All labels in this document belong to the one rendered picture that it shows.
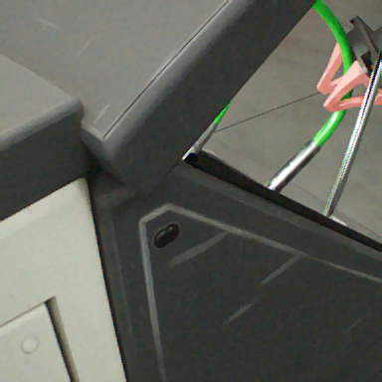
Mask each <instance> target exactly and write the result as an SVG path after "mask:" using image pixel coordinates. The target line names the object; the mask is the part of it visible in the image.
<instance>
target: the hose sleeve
mask: <svg viewBox="0 0 382 382"><path fill-rule="evenodd" d="M320 148H321V147H320V146H319V145H318V144H317V143H316V142H315V140H314V139H309V141H308V142H306V143H305V144H304V145H303V146H302V148H301V149H299V150H298V151H297V152H296V153H295V155H294V156H293V157H291V158H290V159H289V161H288V162H287V163H286V164H285V165H284V166H283V167H282V168H281V169H280V170H278V171H277V173H276V174H275V175H274V176H272V177H271V178H269V181H268V182H267V183H266V184H265V185H264V186H265V187H267V188H271V189H273V190H275V191H277V192H278V193H279V192H281V191H282V189H284V188H285V187H286V186H287V185H288V184H289V183H290V182H291V180H292V179H293V178H294V177H295V176H296V175H297V173H298V172H299V171H300V170H301V169H302V168H304V167H305V166H306V165H307V164H308V163H309V162H310V160H312V158H314V157H315V155H316V154H317V153H318V152H319V151H320V150H321V149H320Z"/></svg>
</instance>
